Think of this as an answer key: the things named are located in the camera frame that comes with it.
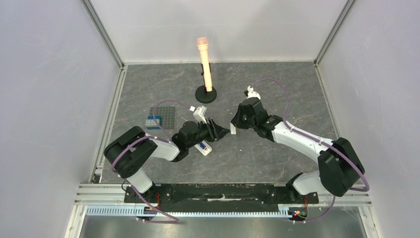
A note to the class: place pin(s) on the white remote control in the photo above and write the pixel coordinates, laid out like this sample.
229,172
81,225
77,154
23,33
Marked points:
206,151

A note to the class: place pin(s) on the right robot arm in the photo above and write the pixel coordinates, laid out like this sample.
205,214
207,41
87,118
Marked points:
339,167

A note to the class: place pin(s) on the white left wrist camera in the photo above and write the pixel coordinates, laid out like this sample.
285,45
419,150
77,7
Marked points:
199,113

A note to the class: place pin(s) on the dark grey studded baseplate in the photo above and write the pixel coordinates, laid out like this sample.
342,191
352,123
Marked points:
166,115

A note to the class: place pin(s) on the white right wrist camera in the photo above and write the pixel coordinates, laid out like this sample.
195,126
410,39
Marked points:
251,93

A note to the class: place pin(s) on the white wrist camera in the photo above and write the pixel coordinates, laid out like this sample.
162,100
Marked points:
199,113
251,93

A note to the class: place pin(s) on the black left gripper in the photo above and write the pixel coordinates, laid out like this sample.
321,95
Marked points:
215,132

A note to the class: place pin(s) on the light grey toy brick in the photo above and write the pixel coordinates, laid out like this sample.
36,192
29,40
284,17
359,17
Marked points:
152,124

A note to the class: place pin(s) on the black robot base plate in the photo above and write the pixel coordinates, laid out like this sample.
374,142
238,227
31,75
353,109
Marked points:
225,197

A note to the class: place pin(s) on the blue toy brick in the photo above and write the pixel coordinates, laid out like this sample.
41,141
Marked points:
154,118

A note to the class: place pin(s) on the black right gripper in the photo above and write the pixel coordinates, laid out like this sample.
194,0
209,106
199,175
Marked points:
240,116

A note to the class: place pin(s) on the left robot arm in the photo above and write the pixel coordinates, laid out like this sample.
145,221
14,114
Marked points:
131,150

